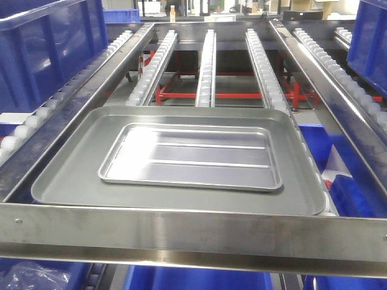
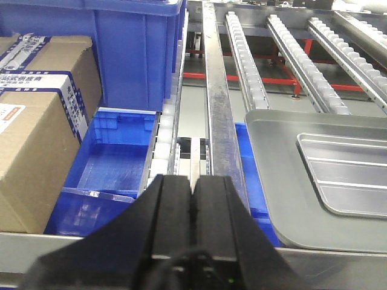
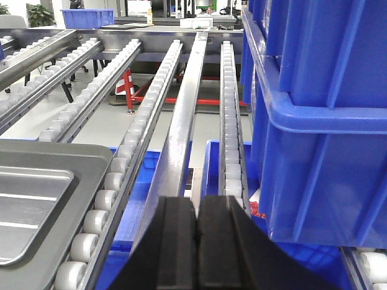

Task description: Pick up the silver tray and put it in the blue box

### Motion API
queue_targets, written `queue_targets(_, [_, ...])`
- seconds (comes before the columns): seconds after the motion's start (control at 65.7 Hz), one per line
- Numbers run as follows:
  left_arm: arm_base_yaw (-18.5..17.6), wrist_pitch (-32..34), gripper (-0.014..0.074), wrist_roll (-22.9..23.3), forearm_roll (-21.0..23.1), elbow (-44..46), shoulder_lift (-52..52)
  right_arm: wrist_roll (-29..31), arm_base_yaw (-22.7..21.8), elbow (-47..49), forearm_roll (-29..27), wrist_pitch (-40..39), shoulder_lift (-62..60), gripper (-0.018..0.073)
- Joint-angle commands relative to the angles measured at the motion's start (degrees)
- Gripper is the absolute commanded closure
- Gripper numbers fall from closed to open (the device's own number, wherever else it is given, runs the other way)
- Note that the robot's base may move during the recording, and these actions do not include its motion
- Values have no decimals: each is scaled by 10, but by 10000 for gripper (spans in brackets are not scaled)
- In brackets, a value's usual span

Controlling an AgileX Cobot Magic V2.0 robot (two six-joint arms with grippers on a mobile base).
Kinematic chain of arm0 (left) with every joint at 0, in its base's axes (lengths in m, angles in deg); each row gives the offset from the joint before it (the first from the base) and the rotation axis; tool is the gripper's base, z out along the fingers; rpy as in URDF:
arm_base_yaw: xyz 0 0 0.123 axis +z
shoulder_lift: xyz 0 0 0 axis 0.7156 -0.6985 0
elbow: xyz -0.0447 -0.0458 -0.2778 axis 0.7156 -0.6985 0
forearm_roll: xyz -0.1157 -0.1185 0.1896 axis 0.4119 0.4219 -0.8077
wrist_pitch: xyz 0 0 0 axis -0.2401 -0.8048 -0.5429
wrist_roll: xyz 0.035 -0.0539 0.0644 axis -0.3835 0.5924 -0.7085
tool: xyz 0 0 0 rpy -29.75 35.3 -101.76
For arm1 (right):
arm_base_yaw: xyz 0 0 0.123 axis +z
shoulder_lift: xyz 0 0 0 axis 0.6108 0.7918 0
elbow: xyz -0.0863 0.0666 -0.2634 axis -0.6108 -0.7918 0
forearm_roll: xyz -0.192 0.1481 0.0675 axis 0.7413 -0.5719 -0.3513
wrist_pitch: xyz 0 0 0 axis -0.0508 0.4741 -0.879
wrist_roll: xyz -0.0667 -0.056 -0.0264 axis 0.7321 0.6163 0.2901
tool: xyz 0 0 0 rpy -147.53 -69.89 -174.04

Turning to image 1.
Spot small ribbed silver tray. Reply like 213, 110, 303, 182
98, 123, 283, 192

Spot large grey metal tray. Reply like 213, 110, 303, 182
31, 106, 327, 215

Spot blue plastic box left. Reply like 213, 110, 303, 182
1, 1, 108, 112

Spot blue plastic box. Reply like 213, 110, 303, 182
347, 0, 386, 97
1, 1, 108, 112

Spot blue plastic box right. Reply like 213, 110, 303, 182
347, 0, 386, 97

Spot centre white roller track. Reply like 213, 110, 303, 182
195, 30, 216, 108

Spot white roller track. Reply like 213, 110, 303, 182
294, 28, 386, 134
125, 30, 178, 106
195, 30, 216, 108
246, 28, 291, 116
1, 30, 134, 164

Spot small bottle in background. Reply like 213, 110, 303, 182
169, 5, 176, 23

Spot left white roller track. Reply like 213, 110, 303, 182
1, 30, 134, 164

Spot blue bin bottom centre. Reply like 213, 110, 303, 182
123, 266, 273, 289

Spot blue bin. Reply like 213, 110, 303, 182
123, 266, 273, 289
299, 124, 386, 218

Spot blue bin lower right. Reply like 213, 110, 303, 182
299, 124, 386, 218

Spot far right roller track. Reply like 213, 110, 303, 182
334, 27, 353, 51

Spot right white roller track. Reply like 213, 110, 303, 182
294, 28, 386, 134

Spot clear plastic bag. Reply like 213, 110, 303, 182
1, 262, 71, 289

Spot stainless steel rack frame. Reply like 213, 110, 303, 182
1, 20, 386, 278

